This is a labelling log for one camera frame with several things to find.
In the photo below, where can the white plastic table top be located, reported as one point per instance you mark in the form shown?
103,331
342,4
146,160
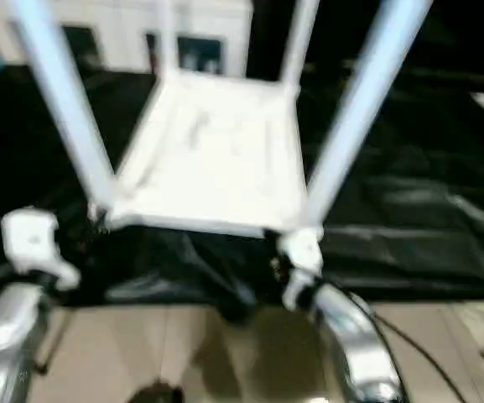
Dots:
216,147

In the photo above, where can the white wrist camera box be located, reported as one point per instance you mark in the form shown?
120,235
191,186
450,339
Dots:
302,252
32,239

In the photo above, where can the black robot foot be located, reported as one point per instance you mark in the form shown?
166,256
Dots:
157,392

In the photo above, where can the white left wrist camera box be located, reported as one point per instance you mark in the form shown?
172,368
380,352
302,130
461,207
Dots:
32,239

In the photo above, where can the black shiny mat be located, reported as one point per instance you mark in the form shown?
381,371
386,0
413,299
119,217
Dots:
413,189

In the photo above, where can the black table frame leg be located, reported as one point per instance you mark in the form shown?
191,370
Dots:
48,344

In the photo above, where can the white glass-door cabinet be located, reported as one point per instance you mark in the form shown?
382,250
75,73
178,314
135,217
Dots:
120,21

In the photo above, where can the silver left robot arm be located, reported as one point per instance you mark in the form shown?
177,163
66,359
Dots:
6,310

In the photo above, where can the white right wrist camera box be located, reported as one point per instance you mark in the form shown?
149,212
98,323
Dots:
302,252

